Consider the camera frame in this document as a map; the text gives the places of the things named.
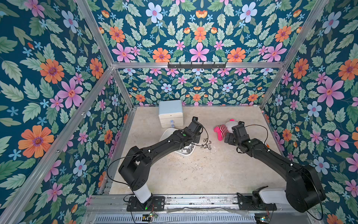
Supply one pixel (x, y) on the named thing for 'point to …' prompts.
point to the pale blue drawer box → (170, 113)
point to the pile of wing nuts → (189, 149)
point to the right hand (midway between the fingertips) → (233, 136)
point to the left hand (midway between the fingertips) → (197, 133)
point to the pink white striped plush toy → (223, 130)
